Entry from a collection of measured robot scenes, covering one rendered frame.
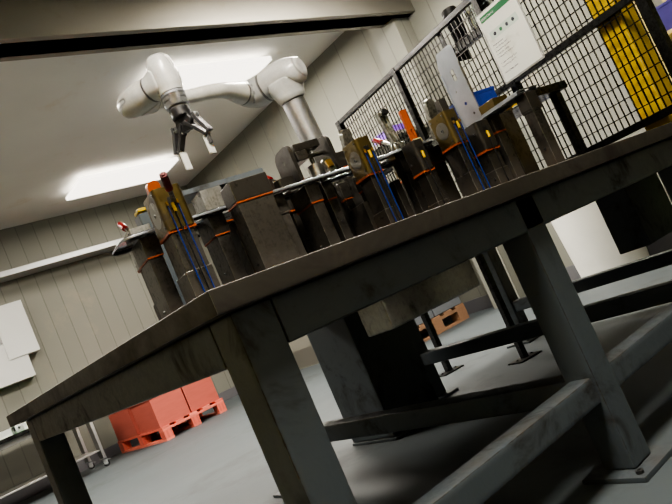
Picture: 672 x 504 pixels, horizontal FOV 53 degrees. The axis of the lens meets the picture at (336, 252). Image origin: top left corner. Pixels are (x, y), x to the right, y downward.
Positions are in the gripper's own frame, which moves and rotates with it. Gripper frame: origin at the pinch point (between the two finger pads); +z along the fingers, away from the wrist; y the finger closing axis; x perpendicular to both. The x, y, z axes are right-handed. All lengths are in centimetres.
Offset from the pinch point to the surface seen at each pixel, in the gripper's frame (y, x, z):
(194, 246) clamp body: 36, -55, 39
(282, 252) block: 44, -33, 48
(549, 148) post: 101, 45, 49
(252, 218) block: 42, -36, 36
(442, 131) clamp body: 75, 32, 29
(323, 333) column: -20, 50, 77
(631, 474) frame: 109, -33, 126
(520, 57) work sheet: 92, 94, 8
